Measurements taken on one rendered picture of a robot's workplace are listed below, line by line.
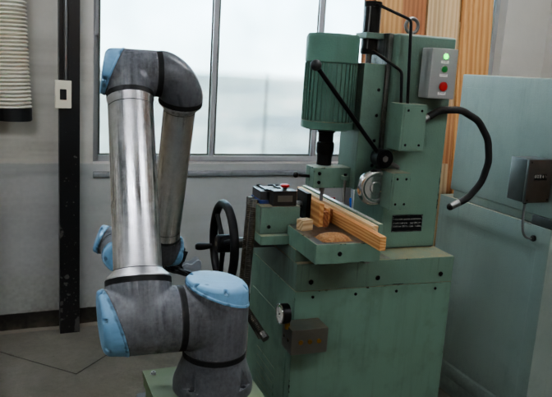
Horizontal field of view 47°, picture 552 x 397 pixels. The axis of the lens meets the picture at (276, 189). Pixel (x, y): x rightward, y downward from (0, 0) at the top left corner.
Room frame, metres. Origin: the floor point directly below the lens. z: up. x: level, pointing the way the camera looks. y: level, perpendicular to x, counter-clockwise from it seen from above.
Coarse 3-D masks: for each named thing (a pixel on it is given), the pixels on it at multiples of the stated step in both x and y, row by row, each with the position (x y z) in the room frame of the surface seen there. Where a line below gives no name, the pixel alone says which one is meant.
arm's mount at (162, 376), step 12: (144, 372) 1.43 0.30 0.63; (156, 372) 1.44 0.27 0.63; (168, 372) 1.44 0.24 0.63; (144, 384) 1.43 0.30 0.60; (156, 384) 1.38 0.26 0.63; (168, 384) 1.39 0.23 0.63; (252, 384) 1.41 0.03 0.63; (156, 396) 1.33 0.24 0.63; (168, 396) 1.33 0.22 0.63; (252, 396) 1.36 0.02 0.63
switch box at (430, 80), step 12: (432, 48) 2.05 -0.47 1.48; (444, 48) 2.07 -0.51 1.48; (432, 60) 2.05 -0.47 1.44; (444, 60) 2.07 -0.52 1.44; (456, 60) 2.08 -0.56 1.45; (432, 72) 2.05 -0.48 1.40; (420, 84) 2.10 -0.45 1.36; (432, 84) 2.05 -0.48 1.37; (420, 96) 2.09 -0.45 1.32; (432, 96) 2.06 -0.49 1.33; (444, 96) 2.07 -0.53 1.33
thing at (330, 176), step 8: (312, 168) 2.08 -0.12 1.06; (320, 168) 2.07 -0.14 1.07; (328, 168) 2.08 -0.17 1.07; (336, 168) 2.09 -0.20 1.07; (344, 168) 2.11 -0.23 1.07; (312, 176) 2.07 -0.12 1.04; (320, 176) 2.08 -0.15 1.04; (328, 176) 2.08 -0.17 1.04; (336, 176) 2.10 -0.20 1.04; (312, 184) 2.07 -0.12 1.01; (320, 184) 2.08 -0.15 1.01; (328, 184) 2.09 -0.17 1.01; (336, 184) 2.10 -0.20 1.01
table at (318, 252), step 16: (288, 224) 1.94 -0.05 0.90; (256, 240) 1.93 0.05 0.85; (272, 240) 1.91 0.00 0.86; (288, 240) 1.93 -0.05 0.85; (304, 240) 1.81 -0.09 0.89; (352, 240) 1.80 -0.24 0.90; (320, 256) 1.73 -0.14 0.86; (336, 256) 1.75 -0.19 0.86; (352, 256) 1.77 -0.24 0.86; (368, 256) 1.79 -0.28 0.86
